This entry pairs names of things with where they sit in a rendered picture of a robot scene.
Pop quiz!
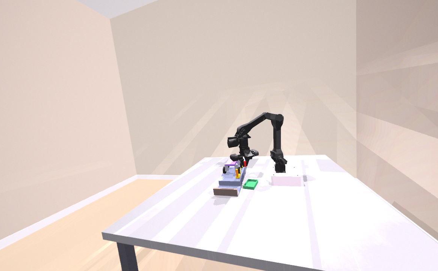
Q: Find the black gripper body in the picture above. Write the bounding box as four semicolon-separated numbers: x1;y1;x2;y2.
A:
230;146;259;161

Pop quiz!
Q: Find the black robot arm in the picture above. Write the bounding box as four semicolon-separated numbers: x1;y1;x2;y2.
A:
227;112;287;173

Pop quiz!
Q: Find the green tray floor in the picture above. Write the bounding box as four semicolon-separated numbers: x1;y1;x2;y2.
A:
246;181;256;187

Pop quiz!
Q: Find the pale lavender ramp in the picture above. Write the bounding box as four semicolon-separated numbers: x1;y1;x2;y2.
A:
213;166;245;196

